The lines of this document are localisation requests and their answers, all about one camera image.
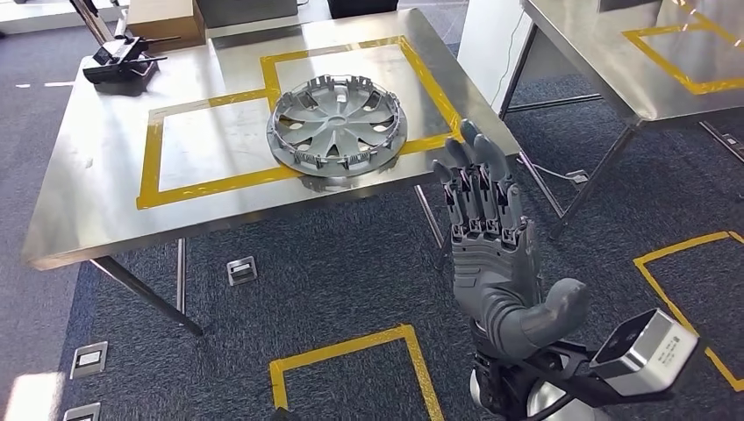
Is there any yellow floor tape square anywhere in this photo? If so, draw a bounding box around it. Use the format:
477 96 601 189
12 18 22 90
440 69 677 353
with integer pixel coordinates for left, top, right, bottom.
632 230 744 393

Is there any stainless steel workbench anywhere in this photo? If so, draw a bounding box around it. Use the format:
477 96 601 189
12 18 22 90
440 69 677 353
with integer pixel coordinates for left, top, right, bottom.
499 0 744 240
22 8 521 337

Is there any grey plastic wheel hubcap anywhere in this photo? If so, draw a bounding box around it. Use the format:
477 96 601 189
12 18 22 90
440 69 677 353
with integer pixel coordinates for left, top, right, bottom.
266 74 409 180

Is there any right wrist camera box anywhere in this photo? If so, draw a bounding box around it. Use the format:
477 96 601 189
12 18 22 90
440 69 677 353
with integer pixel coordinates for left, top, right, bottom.
588 308 700 399

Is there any yellow tape rectangle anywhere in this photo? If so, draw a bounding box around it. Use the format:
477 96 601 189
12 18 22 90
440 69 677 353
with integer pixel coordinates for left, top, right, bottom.
260 34 466 158
621 3 744 96
135 87 306 211

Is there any black plastic part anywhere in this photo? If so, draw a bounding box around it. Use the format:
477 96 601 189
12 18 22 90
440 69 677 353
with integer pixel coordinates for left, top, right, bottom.
82 34 182 85

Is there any grey laptop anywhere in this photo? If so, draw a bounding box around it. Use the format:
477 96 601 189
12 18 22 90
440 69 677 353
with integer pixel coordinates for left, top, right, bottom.
194 0 300 39

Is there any white panel board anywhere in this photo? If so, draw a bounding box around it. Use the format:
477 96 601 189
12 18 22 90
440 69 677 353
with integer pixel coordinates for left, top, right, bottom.
457 0 539 114

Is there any black zip carry case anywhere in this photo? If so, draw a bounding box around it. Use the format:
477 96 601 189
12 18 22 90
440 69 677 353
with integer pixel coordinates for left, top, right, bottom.
326 0 401 19

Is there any white floor cable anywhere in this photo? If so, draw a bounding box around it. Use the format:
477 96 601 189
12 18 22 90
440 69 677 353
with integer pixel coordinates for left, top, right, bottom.
526 162 583 182

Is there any brown cardboard box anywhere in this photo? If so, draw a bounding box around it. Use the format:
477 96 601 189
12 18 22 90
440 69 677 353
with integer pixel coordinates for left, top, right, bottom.
126 0 207 54

